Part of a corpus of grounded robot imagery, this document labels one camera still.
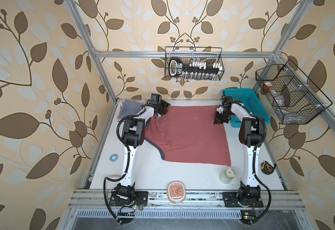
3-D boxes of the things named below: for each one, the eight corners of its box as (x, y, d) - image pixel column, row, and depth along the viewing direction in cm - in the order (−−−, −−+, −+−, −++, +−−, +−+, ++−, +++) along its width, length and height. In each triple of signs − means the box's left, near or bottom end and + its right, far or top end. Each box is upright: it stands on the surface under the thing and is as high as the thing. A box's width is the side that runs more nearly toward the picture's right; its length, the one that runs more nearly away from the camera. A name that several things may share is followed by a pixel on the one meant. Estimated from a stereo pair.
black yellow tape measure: (260, 173, 85) (264, 171, 82) (259, 162, 89) (262, 160, 86) (274, 176, 84) (278, 174, 81) (272, 166, 88) (276, 163, 85)
